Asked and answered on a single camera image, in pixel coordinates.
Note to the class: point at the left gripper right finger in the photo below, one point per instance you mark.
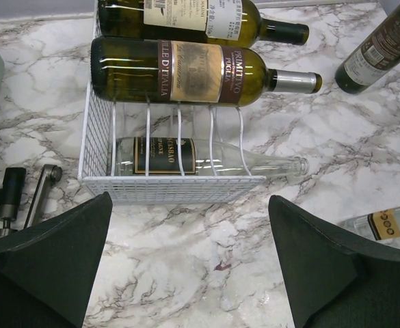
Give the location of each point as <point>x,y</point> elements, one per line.
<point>333,277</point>

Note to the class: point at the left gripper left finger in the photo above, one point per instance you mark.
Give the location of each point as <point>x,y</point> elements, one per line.
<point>47,271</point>

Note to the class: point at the green bottle brown label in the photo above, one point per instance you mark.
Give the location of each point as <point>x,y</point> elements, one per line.
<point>165,71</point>

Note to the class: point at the green bottle white label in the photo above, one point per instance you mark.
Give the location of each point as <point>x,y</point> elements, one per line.
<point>223,22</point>

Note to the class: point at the clear square liquor bottle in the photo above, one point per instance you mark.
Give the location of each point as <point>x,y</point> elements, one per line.
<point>382,226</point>

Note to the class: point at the clear bottle black label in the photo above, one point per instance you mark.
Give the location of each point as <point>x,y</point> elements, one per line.
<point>166,156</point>

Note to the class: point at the green bottle silver neck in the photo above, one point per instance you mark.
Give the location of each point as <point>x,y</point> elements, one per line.
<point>373,58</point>

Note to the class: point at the metal corkscrew opener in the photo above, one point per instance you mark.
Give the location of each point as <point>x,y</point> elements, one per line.
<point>11,193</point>

